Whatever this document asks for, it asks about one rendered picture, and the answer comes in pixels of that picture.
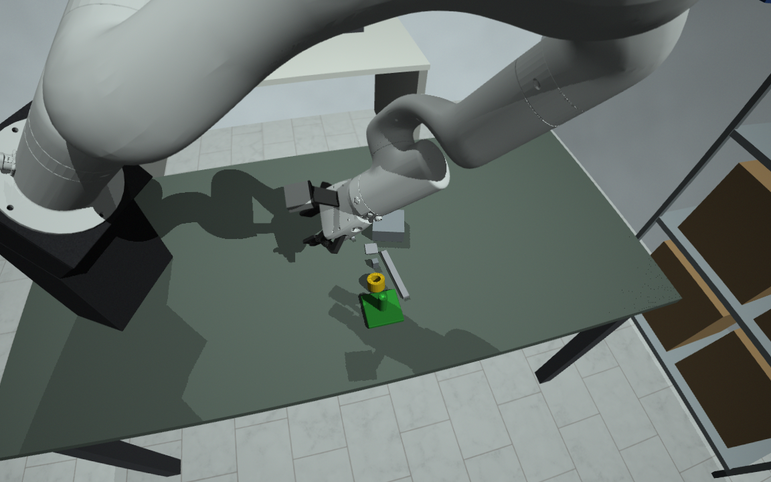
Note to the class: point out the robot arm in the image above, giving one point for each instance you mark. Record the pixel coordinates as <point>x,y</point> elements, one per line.
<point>132,82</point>

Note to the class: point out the white flat bar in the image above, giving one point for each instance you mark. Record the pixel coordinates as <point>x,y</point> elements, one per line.
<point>394,274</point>

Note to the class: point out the green peg on flat base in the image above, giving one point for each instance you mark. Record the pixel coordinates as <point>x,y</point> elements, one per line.
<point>382,308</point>

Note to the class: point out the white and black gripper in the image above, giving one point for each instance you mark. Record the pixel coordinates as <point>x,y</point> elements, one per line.
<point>340,223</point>

